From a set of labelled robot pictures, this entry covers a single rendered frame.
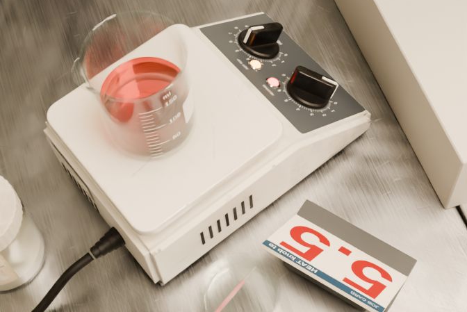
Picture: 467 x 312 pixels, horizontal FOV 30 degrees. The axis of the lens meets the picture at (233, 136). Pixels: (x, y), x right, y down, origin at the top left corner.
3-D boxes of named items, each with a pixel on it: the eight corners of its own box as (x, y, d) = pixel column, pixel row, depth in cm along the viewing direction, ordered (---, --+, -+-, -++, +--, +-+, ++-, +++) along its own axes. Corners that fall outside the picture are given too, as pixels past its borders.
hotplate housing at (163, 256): (263, 28, 72) (260, -36, 65) (372, 133, 66) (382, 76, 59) (36, 184, 66) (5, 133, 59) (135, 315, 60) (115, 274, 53)
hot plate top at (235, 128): (182, 24, 63) (181, 17, 62) (290, 136, 58) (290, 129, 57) (42, 118, 59) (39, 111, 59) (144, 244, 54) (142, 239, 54)
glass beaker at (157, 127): (176, 70, 60) (160, -7, 53) (217, 142, 57) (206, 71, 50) (82, 112, 59) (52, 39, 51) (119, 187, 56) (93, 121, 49)
